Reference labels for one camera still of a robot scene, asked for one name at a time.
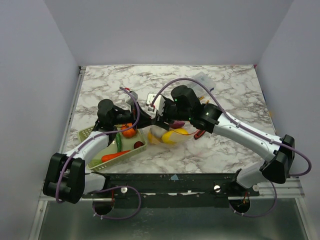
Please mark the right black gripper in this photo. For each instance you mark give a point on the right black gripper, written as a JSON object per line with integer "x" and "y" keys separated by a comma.
{"x": 162, "y": 116}

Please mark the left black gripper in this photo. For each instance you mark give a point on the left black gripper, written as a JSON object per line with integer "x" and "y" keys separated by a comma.
{"x": 144, "y": 119}

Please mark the white garlic bulb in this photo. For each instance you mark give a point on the white garlic bulb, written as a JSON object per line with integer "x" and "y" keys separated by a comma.
{"x": 157, "y": 132}

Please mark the pink purple onion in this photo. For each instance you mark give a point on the pink purple onion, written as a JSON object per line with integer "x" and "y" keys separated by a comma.
{"x": 177, "y": 124}

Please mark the clear zip top bag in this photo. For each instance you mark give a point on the clear zip top bag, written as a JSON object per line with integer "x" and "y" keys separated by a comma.
{"x": 191, "y": 130}

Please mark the yellow mango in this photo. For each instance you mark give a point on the yellow mango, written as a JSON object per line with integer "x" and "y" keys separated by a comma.
{"x": 175, "y": 136}

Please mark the yellow bell pepper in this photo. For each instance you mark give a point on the yellow bell pepper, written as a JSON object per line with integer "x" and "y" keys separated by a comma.
{"x": 152, "y": 139}

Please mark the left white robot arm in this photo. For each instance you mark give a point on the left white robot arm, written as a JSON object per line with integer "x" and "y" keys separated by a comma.
{"x": 66, "y": 178}

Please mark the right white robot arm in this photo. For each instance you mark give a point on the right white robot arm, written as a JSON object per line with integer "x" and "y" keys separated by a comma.
{"x": 276, "y": 152}

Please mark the small orange pumpkin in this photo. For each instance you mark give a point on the small orange pumpkin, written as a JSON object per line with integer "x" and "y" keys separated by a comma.
{"x": 128, "y": 132}

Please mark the dark red plum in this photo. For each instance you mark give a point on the dark red plum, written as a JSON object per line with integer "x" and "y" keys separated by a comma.
{"x": 138, "y": 144}

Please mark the green plastic basket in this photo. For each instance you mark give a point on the green plastic basket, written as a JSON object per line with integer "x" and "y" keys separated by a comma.
{"x": 125, "y": 145}

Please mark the green cucumber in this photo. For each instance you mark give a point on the green cucumber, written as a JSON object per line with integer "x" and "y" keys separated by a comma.
{"x": 118, "y": 141}

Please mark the red black utility knife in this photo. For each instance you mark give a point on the red black utility knife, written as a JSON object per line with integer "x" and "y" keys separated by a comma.
{"x": 199, "y": 134}

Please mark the orange carrot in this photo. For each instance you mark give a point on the orange carrot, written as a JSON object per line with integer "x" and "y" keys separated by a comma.
{"x": 112, "y": 156}

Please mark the clear plastic parts box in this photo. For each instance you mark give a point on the clear plastic parts box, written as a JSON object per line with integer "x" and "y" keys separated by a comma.
{"x": 205, "y": 80}

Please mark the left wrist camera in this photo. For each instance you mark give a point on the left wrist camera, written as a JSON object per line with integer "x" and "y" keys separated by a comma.
{"x": 129, "y": 98}

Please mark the yellow handled pliers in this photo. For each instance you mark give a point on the yellow handled pliers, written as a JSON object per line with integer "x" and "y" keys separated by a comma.
{"x": 204, "y": 100}

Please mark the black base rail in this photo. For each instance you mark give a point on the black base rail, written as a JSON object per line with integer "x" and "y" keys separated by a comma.
{"x": 170, "y": 190}

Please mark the aluminium frame rail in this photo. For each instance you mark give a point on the aluminium frame rail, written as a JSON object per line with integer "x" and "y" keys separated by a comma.
{"x": 67, "y": 124}

